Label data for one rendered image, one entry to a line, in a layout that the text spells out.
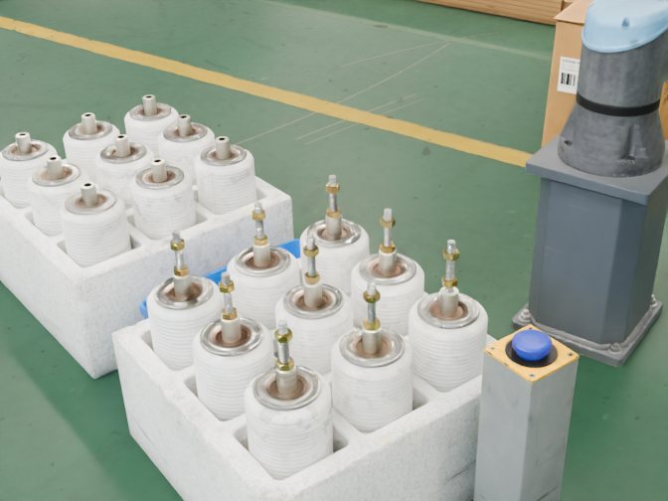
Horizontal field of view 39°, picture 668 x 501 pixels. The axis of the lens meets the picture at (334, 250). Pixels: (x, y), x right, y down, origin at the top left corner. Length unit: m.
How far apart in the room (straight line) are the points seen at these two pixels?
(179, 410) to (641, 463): 0.62
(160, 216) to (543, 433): 0.72
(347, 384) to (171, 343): 0.25
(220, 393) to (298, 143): 1.13
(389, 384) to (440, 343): 0.09
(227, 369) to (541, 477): 0.37
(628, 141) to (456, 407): 0.48
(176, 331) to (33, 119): 1.32
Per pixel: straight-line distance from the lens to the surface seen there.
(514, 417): 1.02
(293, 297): 1.19
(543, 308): 1.54
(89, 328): 1.47
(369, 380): 1.08
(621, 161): 1.39
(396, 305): 1.22
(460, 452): 1.20
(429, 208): 1.90
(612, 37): 1.35
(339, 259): 1.29
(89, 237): 1.44
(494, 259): 1.75
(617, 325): 1.52
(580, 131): 1.41
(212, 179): 1.53
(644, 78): 1.37
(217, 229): 1.51
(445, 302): 1.15
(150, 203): 1.48
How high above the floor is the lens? 0.93
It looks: 32 degrees down
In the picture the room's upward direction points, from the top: 2 degrees counter-clockwise
